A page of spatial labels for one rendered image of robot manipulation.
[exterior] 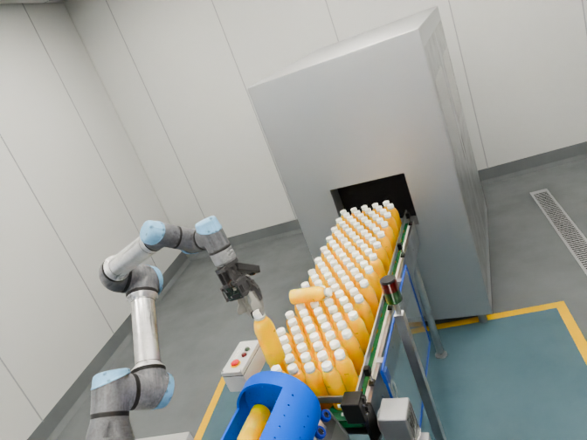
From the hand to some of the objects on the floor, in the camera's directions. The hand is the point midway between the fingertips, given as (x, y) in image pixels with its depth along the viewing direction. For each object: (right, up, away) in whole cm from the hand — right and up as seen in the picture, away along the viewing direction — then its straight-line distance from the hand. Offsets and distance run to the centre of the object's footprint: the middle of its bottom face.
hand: (257, 312), depth 165 cm
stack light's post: (+91, -103, +66) cm, 152 cm away
